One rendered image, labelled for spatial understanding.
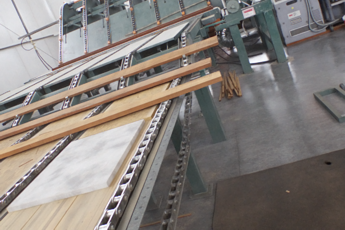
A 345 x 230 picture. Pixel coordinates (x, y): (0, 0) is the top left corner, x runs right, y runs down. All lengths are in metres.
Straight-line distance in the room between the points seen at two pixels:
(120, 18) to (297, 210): 6.70
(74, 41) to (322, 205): 7.27
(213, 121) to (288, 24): 3.37
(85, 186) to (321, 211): 1.32
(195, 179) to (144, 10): 5.89
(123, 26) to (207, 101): 5.13
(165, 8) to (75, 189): 6.59
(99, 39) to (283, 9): 4.24
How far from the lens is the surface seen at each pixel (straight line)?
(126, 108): 1.92
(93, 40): 8.09
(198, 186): 2.47
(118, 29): 7.88
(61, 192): 1.33
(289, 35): 6.11
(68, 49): 8.42
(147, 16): 7.71
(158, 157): 1.24
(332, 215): 2.02
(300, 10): 6.10
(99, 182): 1.24
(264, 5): 5.03
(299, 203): 2.14
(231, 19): 5.01
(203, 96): 3.00
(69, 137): 2.04
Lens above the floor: 1.30
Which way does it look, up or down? 13 degrees down
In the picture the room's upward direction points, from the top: 22 degrees counter-clockwise
